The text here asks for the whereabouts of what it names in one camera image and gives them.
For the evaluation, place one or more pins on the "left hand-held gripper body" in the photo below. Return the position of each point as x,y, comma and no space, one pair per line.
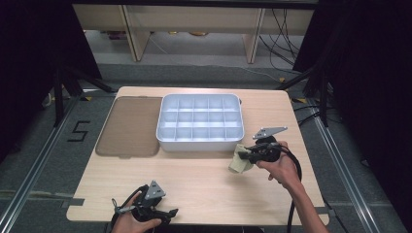
149,200

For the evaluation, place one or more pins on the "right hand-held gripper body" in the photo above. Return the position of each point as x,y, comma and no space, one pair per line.
268,145

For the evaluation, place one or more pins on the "light green sock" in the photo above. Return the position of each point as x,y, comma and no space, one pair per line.
240,161

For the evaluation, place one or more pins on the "white divided storage box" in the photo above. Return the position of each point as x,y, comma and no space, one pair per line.
200,122

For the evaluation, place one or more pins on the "person's right hand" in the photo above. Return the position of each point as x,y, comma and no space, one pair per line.
283,170

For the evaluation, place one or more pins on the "person's left hand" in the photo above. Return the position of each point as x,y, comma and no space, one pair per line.
129,225

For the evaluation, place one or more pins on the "black metal stand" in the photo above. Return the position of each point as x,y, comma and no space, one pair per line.
60,97
322,97

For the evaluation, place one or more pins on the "brown translucent lid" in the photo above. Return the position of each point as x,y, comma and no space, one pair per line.
129,127

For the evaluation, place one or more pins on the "dark curtain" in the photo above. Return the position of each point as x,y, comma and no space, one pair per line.
32,64
372,97

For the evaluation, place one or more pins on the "beige wooden desk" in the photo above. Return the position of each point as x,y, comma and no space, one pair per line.
194,19

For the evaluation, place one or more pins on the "aluminium floor rail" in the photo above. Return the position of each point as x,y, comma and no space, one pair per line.
35,165
346,171

